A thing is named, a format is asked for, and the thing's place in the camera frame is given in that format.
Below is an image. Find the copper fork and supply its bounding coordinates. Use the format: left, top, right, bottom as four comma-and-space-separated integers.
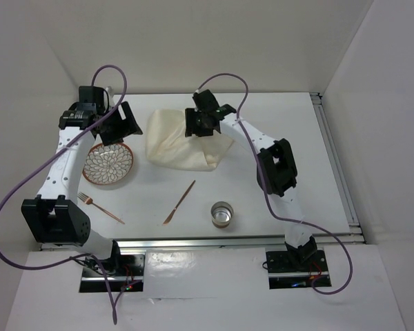
77, 192, 125, 225

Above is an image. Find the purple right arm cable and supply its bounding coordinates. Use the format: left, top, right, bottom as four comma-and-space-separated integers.
196, 72, 353, 294

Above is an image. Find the metal cup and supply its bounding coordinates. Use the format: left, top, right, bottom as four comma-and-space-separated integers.
210, 201, 234, 228

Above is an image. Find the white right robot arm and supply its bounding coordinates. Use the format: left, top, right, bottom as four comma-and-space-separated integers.
185, 90, 317, 270

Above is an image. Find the aluminium rail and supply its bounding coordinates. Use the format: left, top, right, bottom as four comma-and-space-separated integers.
310, 92, 360, 228
40, 232, 363, 251

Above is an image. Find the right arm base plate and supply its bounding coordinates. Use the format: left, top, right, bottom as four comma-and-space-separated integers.
262, 250, 331, 290

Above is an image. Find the copper knife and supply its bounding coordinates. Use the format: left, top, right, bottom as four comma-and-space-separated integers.
162, 180, 196, 225

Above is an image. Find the aluminium front rail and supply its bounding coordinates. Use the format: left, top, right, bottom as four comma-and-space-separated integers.
40, 232, 363, 251

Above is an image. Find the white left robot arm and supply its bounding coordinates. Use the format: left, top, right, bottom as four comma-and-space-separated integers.
21, 86, 142, 275

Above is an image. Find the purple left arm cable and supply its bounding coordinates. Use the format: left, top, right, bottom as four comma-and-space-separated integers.
0, 64, 133, 325

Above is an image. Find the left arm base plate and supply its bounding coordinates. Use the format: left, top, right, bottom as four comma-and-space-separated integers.
77, 254, 146, 293

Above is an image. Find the aluminium right side rail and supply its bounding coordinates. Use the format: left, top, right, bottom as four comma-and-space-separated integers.
310, 92, 360, 228

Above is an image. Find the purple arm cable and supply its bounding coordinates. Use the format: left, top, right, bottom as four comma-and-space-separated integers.
0, 64, 133, 325
196, 72, 353, 294

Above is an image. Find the cream cloth napkin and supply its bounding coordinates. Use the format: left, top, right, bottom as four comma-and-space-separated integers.
145, 109, 233, 172

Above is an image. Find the floral patterned ceramic plate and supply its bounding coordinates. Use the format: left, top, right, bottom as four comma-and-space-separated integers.
82, 143, 134, 185

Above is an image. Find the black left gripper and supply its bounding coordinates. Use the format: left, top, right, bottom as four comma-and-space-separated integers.
97, 101, 141, 146

